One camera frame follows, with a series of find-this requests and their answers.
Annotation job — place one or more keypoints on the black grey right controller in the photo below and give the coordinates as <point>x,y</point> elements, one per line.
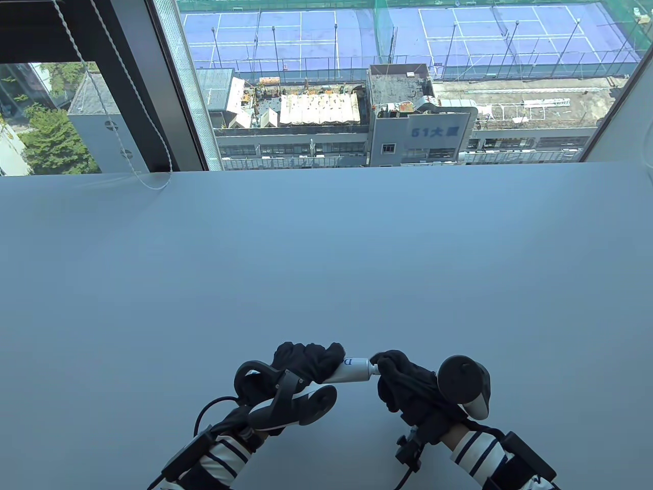
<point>461,380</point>

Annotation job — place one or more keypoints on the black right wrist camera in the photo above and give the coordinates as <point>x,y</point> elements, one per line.
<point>409,449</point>

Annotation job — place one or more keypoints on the black box on left forearm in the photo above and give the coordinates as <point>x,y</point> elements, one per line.
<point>186,457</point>

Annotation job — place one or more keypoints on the person's right forearm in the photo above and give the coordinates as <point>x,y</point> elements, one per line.
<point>474,451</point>

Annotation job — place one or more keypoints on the dark window frame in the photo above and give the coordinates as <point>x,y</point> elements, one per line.
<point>127,51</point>

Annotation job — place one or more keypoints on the person's right hand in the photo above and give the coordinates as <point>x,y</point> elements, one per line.
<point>408,383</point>

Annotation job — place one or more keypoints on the white toothpaste tube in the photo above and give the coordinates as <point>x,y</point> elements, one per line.
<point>352,370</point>

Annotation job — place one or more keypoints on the black box on right forearm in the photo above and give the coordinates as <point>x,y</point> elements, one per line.
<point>525,459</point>

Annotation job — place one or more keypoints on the person's left hand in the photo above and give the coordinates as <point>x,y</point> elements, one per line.
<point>311,360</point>

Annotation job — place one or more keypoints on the person's left forearm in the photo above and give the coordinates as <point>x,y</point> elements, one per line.
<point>224,457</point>

